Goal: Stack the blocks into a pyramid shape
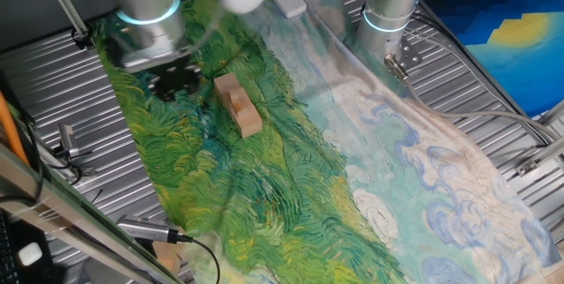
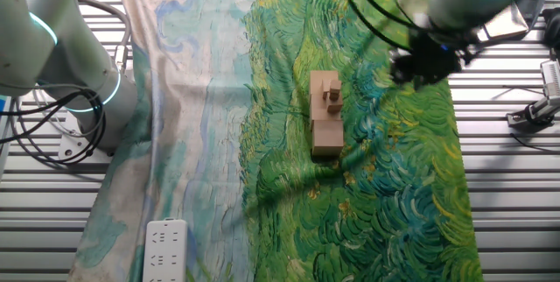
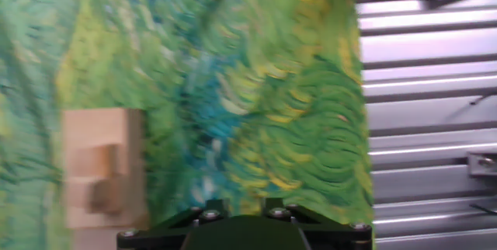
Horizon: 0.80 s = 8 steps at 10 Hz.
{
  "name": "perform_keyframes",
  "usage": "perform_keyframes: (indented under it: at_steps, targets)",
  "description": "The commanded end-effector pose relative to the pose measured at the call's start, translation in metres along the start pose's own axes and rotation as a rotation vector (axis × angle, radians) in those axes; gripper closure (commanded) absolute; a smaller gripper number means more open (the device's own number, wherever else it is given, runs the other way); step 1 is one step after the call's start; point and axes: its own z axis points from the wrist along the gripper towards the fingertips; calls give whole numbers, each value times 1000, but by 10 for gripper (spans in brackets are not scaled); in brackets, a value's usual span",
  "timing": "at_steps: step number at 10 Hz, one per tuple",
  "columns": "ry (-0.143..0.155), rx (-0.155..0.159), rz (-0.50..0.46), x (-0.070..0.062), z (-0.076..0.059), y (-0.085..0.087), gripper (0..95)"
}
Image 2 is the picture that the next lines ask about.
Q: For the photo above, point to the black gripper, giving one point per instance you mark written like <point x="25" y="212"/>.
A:
<point x="433" y="56"/>

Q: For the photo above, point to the silver ribbed camera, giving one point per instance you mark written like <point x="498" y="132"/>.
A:
<point x="552" y="78"/>

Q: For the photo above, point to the small wooden cube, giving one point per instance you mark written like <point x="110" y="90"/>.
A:
<point x="335" y="107"/>

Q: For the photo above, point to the large wooden block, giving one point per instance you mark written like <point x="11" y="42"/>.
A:
<point x="318" y="111"/>
<point x="317" y="78"/>
<point x="328" y="138"/>

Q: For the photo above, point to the green blue painted cloth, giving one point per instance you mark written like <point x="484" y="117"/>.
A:
<point x="350" y="207"/>

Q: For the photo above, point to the medium wooden cube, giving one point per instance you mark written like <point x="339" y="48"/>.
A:
<point x="325" y="87"/>

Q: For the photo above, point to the white power strip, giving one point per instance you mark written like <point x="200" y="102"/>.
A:
<point x="165" y="251"/>

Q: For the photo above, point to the dark round object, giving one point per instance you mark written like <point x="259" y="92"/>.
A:
<point x="553" y="28"/>

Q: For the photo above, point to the silver digital scale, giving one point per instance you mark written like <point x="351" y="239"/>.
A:
<point x="507" y="26"/>

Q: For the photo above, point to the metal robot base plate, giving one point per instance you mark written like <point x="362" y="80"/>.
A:
<point x="72" y="144"/>

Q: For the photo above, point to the grey black camera mount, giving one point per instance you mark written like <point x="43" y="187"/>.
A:
<point x="536" y="111"/>

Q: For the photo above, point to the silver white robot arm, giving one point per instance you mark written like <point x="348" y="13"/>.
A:
<point x="57" y="54"/>

